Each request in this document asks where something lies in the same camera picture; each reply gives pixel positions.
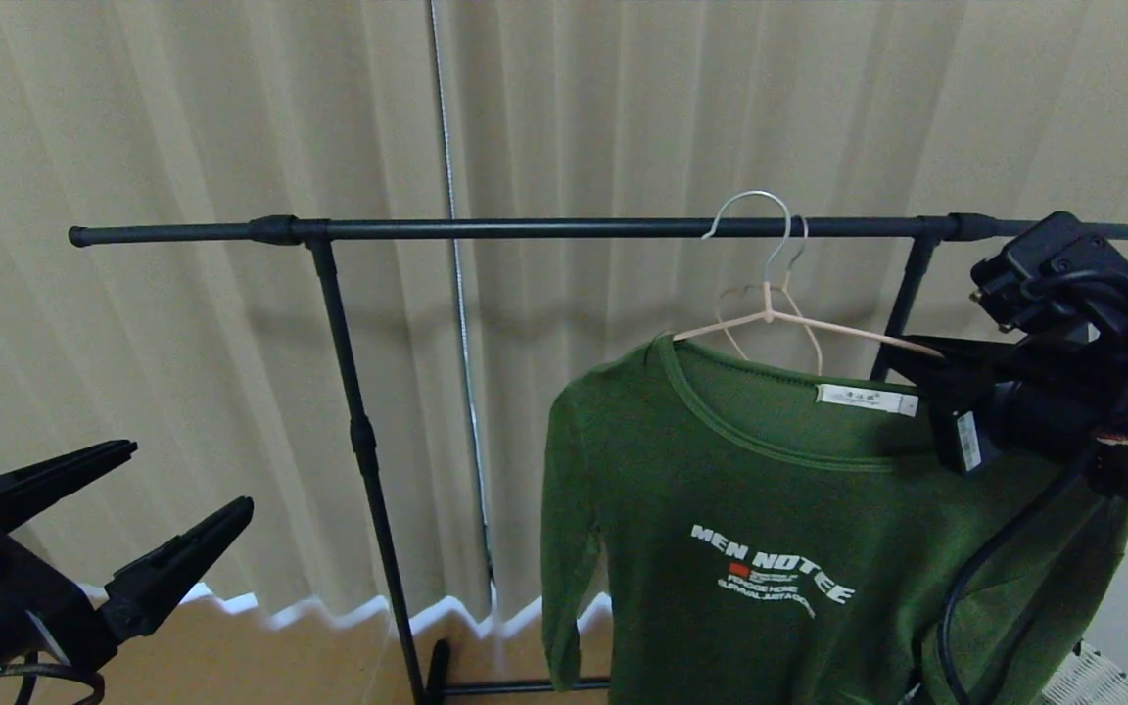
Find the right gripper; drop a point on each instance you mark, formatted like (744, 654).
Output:
(1034, 416)

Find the pink clothes hanger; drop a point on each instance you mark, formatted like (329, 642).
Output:
(768, 304)
(819, 357)

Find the green long-sleeved shirt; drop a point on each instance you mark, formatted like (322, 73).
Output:
(721, 490)

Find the white laundry basket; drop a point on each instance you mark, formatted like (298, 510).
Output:
(1093, 681)

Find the black clothes rack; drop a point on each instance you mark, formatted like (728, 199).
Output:
(525, 229)

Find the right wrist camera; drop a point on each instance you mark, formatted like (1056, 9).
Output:
(1063, 264)

